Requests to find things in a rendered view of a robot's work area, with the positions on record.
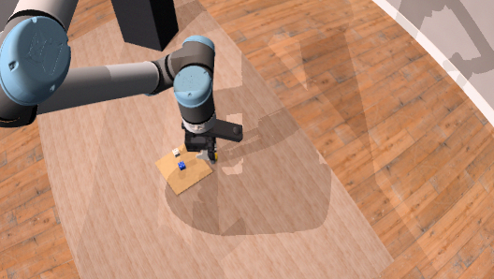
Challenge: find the tan mat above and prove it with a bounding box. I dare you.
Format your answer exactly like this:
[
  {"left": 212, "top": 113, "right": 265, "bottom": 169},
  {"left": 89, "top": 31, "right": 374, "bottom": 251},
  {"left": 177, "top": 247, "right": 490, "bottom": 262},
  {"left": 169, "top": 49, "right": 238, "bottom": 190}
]
[{"left": 155, "top": 144, "right": 213, "bottom": 195}]

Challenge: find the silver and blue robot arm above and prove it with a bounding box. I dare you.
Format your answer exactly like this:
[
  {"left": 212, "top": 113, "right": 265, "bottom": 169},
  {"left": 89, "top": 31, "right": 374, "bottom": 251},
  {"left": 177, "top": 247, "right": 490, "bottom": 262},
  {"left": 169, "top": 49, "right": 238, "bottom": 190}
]
[{"left": 0, "top": 0, "right": 242, "bottom": 142}]

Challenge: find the white die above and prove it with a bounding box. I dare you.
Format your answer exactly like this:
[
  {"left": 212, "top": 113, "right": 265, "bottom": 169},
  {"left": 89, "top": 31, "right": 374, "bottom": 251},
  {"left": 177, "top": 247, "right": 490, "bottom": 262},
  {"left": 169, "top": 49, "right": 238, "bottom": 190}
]
[{"left": 172, "top": 148, "right": 181, "bottom": 157}]

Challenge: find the blue die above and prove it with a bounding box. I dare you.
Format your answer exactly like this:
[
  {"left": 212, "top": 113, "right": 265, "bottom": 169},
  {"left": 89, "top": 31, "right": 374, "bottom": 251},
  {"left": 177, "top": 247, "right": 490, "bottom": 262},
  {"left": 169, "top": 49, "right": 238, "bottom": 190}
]
[{"left": 178, "top": 161, "right": 186, "bottom": 170}]

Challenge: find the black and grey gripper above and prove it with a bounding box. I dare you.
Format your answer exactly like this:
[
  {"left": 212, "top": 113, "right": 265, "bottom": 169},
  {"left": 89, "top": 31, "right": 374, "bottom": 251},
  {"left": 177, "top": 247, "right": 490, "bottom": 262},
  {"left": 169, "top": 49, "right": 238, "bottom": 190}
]
[{"left": 182, "top": 121, "right": 217, "bottom": 165}]

